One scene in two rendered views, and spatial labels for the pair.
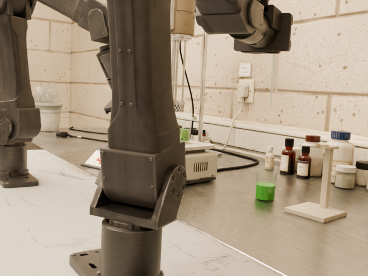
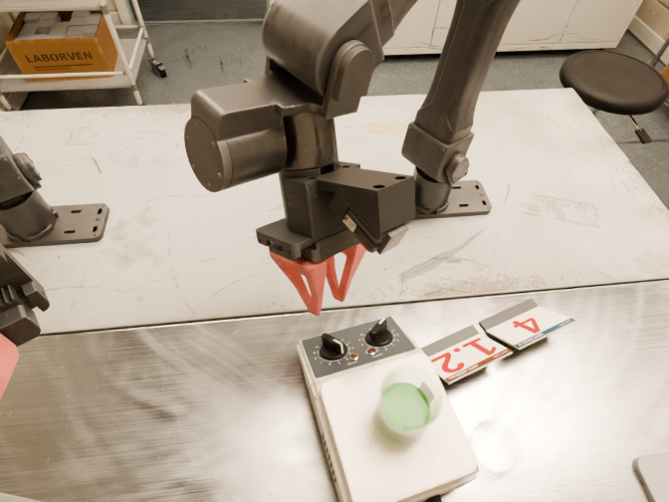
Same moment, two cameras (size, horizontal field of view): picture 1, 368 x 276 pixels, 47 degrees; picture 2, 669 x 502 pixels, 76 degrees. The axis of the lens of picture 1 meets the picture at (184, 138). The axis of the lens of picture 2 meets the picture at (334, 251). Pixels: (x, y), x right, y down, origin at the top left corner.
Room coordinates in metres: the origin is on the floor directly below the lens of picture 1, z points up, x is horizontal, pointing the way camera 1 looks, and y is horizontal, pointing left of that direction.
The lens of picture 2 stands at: (0.99, -0.13, 1.41)
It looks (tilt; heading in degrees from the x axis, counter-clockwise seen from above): 53 degrees down; 114
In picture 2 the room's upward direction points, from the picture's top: 3 degrees clockwise
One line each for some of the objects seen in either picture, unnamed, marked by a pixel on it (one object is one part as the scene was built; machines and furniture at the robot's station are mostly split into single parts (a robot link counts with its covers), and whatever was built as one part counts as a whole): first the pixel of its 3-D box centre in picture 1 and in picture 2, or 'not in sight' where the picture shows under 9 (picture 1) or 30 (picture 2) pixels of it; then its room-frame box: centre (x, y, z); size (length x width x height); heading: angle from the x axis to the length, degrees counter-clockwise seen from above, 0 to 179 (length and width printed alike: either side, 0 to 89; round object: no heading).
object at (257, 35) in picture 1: (247, 19); not in sight; (0.70, -0.09, 1.23); 0.07 x 0.06 x 0.07; 153
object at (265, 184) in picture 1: (265, 184); not in sight; (0.85, -0.17, 0.93); 0.04 x 0.04 x 0.06
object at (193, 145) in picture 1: (181, 144); (394, 424); (1.01, 0.00, 0.98); 0.12 x 0.12 x 0.01; 44
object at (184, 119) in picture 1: (181, 127); (403, 409); (1.01, 0.01, 1.02); 0.06 x 0.05 x 0.08; 86
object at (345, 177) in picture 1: (345, 176); not in sight; (1.01, -0.39, 0.93); 0.05 x 0.05 x 0.05
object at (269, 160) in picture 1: (269, 157); not in sight; (1.20, -0.25, 0.93); 0.03 x 0.03 x 0.07
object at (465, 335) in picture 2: not in sight; (461, 352); (1.05, 0.14, 0.92); 0.09 x 0.06 x 0.04; 52
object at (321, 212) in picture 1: (318, 179); not in sight; (0.76, -0.25, 0.96); 0.08 x 0.08 x 0.13; 42
